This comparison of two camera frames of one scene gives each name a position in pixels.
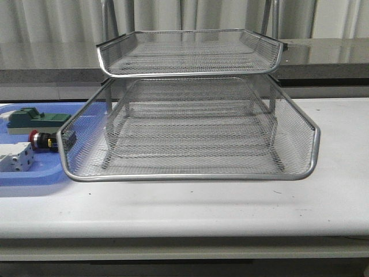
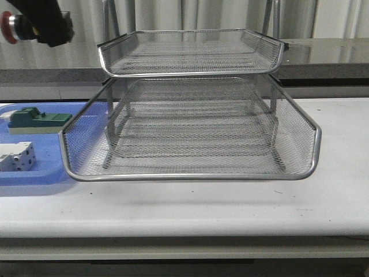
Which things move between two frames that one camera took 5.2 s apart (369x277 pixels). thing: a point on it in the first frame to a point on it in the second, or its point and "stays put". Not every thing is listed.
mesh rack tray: (189, 129) stays put
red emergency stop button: (44, 141) to (14, 26)
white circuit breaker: (18, 157) stays put
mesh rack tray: (189, 52) stays put
